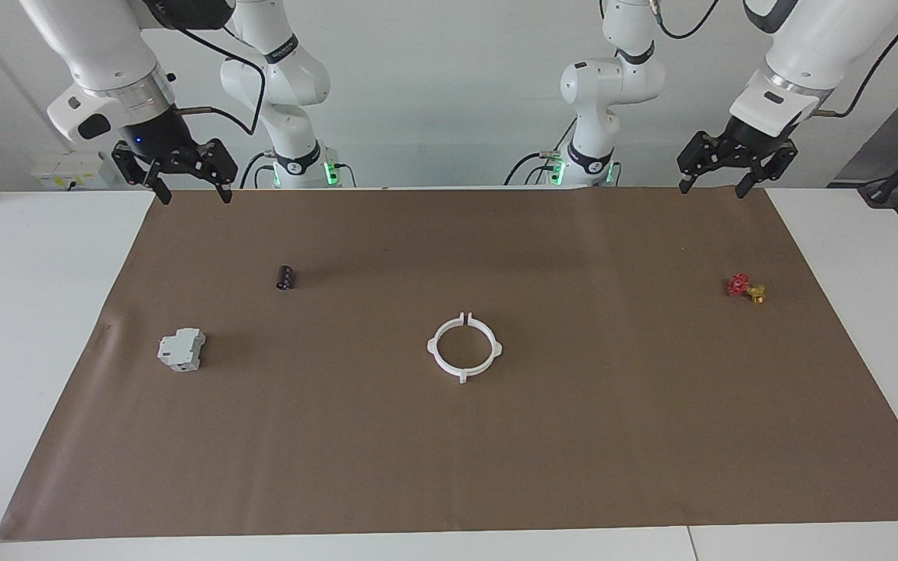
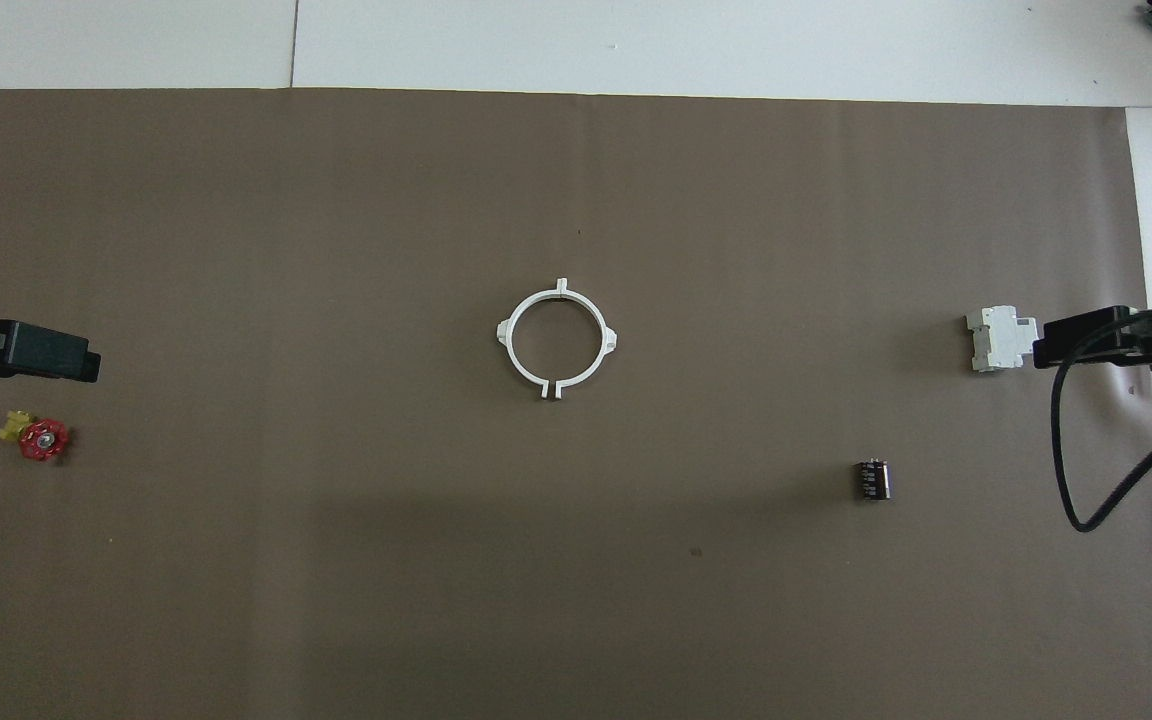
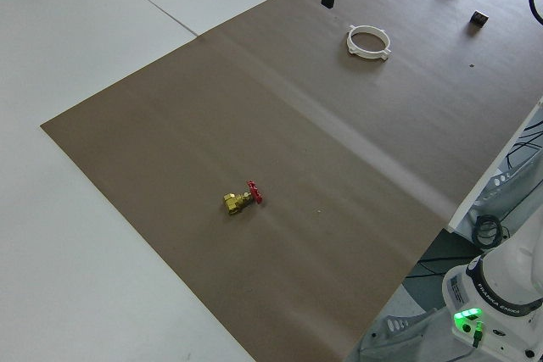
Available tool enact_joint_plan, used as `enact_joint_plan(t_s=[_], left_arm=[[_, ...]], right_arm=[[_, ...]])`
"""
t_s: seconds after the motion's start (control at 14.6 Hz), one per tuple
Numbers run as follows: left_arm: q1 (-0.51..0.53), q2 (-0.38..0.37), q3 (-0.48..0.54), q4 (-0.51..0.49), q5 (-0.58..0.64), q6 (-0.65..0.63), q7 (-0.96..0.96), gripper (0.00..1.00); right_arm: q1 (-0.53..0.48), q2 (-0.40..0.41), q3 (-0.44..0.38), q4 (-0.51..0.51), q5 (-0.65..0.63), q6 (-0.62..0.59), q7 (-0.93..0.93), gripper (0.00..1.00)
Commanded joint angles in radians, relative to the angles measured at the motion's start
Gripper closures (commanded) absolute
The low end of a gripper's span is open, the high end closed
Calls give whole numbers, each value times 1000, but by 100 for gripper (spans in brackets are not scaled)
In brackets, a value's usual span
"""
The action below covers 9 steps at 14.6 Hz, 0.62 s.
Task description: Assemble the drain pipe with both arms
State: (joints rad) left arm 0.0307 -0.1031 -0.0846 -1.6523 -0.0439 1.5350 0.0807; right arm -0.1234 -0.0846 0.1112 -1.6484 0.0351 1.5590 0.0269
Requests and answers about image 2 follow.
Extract white half-ring pipe clamp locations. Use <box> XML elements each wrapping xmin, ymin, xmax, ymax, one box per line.
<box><xmin>556</xmin><ymin>278</ymin><xmax>620</xmax><ymax>401</ymax></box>
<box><xmin>494</xmin><ymin>280</ymin><xmax>564</xmax><ymax>403</ymax></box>

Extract white circuit breaker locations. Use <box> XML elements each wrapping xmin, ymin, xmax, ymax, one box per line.
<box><xmin>966</xmin><ymin>305</ymin><xmax>1039</xmax><ymax>374</ymax></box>

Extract red and yellow valve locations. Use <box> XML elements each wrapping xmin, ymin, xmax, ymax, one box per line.
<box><xmin>0</xmin><ymin>408</ymin><xmax>72</xmax><ymax>463</ymax></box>

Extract black cylindrical capacitor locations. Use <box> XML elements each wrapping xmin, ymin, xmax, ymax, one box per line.
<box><xmin>853</xmin><ymin>457</ymin><xmax>892</xmax><ymax>501</ymax></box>

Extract brown paper table mat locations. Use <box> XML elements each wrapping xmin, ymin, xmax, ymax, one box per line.
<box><xmin>0</xmin><ymin>88</ymin><xmax>1152</xmax><ymax>720</ymax></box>

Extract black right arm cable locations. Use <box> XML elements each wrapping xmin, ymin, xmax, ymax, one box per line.
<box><xmin>1051</xmin><ymin>310</ymin><xmax>1152</xmax><ymax>533</ymax></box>

